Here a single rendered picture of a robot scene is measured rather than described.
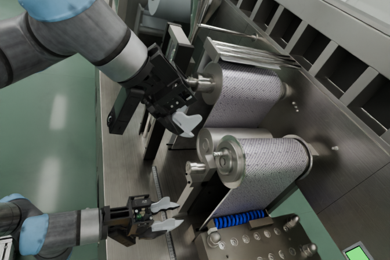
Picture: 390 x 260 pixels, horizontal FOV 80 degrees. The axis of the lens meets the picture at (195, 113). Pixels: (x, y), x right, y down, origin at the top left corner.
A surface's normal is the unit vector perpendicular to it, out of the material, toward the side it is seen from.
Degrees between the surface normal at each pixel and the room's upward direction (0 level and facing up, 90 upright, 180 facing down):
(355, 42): 90
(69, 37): 109
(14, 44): 46
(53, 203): 0
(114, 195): 0
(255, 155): 28
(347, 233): 90
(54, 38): 102
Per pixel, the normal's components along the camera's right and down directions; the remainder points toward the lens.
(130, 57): 0.65, 0.35
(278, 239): 0.33, -0.72
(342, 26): -0.90, -0.04
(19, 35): 0.74, -0.40
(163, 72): 0.29, 0.69
